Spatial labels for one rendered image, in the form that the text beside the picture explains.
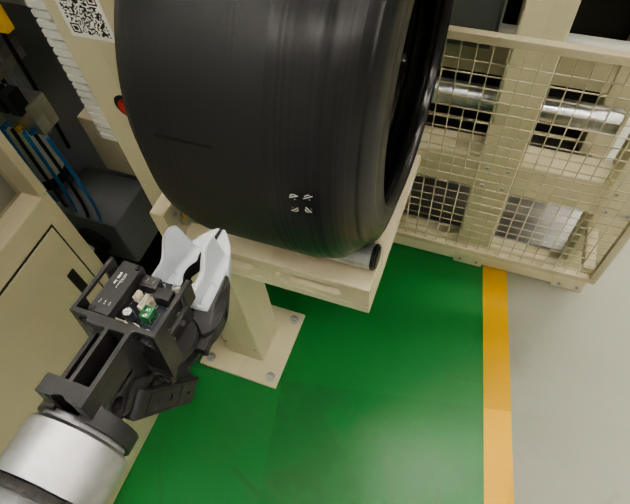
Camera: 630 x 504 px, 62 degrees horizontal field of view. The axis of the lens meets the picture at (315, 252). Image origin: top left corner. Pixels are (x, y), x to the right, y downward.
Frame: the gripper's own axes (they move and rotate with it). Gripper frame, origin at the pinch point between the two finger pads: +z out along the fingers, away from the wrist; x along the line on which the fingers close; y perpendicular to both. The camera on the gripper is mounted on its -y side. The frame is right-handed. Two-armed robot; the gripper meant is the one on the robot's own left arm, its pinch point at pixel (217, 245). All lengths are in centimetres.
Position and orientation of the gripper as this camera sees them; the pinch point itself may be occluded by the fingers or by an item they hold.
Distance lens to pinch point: 51.4
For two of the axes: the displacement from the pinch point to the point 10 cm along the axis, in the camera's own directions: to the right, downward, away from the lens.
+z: 3.5, -7.4, 5.8
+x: -9.4, -2.5, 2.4
